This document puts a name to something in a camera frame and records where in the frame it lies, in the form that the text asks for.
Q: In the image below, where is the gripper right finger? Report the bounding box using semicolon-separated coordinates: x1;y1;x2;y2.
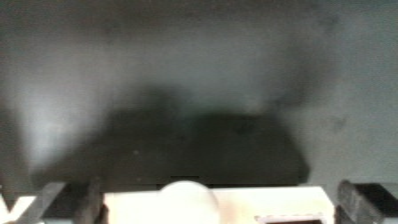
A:
335;180;398;224

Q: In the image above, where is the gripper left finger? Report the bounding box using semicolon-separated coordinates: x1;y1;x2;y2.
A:
6;179;108;224

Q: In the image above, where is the white front drawer box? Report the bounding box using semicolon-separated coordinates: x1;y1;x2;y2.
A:
104;181;333;224

